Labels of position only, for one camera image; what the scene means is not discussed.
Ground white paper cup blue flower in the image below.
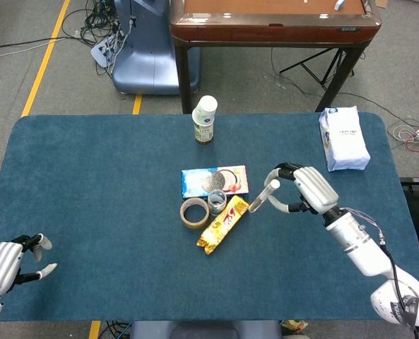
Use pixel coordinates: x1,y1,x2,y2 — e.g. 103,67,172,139
191,95,219,125

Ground black floor cable bundle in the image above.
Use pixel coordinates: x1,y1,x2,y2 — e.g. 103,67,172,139
60,0,125,77

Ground yellow crumpled wrapper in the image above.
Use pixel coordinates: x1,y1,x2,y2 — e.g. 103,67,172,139
279,319,311,335

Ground white red cable coil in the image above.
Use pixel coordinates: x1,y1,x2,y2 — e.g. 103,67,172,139
387,121,419,153

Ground brown mahjong table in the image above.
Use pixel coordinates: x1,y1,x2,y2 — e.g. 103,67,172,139
169,0,383,114

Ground white tissue pack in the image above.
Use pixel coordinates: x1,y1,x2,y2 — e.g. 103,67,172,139
317,105,372,173

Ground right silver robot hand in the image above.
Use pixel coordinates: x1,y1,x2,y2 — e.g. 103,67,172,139
264,162,340,215

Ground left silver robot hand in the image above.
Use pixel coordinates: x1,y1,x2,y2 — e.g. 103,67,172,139
0,233,58,296

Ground yellow foil biscuit packet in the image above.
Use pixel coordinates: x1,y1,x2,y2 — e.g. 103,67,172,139
196,195,250,256

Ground black tripod stand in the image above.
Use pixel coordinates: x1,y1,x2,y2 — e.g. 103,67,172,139
278,47,355,89

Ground blue black cable tangle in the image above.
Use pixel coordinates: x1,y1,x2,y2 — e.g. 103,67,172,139
99,320,132,339

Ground clear glass jar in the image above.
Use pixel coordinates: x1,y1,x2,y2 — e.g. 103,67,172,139
207,189,228,217

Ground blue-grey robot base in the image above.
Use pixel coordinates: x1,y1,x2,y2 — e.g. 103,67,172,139
112,0,202,95

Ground yellowish packing tape roll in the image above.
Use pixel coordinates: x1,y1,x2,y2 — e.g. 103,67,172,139
179,197,211,230

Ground white floor power strip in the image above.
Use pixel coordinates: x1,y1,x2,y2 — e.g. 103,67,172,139
90,37,120,68

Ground blue felt table mat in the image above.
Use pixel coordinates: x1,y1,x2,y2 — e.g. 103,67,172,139
0,112,419,323

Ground grey-blue robot torso base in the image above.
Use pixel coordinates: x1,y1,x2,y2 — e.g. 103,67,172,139
129,320,284,339

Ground blue cookie box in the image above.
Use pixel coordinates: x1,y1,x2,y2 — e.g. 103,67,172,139
180,165,250,198

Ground tea bottle green label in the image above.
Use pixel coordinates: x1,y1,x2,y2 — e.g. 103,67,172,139
194,118,216,146

